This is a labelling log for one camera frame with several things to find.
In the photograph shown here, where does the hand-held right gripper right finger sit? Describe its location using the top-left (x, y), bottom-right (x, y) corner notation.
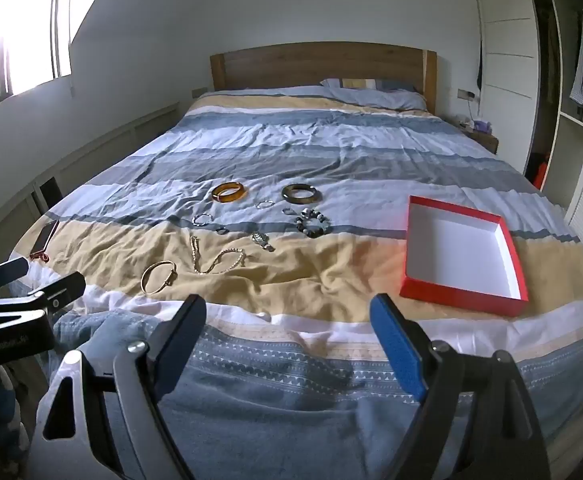
top-left (370, 293), bottom-right (555, 480)

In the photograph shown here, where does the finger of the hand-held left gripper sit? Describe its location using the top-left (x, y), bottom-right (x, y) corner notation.
top-left (0, 257), bottom-right (31, 298)
top-left (0, 271), bottom-right (87, 317)

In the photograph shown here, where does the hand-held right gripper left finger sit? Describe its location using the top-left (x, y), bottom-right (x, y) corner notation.
top-left (28, 294), bottom-right (208, 480)

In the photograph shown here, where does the thin gold bangle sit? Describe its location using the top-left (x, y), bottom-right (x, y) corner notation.
top-left (140, 260), bottom-right (178, 296)

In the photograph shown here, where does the gold chain necklace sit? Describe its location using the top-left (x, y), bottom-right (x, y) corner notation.
top-left (189, 236), bottom-right (247, 276)

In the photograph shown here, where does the red cardboard box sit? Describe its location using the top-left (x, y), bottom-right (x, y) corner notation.
top-left (400, 195), bottom-right (529, 318)

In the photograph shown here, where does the amber bangle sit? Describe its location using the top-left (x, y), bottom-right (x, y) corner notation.
top-left (211, 181), bottom-right (248, 205)

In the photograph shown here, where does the dark beaded bracelet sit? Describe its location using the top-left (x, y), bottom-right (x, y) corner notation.
top-left (295, 211), bottom-right (331, 237)

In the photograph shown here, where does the smartphone with red case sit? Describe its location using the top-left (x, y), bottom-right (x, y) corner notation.
top-left (30, 219), bottom-right (61, 261)

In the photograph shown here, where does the blue white cloth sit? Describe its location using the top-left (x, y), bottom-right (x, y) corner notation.
top-left (0, 360), bottom-right (31, 463)

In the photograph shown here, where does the dark brown bangle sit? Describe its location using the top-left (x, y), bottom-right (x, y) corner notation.
top-left (280, 183), bottom-right (319, 206)

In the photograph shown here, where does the wooden nightstand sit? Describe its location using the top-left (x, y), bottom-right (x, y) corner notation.
top-left (464, 129), bottom-right (500, 155)

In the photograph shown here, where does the window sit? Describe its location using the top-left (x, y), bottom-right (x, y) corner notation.
top-left (0, 0), bottom-right (73, 108)

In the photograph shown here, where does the striped pillow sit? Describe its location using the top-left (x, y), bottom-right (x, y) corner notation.
top-left (320, 78), bottom-right (428, 112)

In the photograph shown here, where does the wooden headboard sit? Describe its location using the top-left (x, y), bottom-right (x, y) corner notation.
top-left (209, 41), bottom-right (438, 117)

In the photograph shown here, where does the white wardrobe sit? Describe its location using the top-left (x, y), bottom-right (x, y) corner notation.
top-left (469, 0), bottom-right (583, 243)

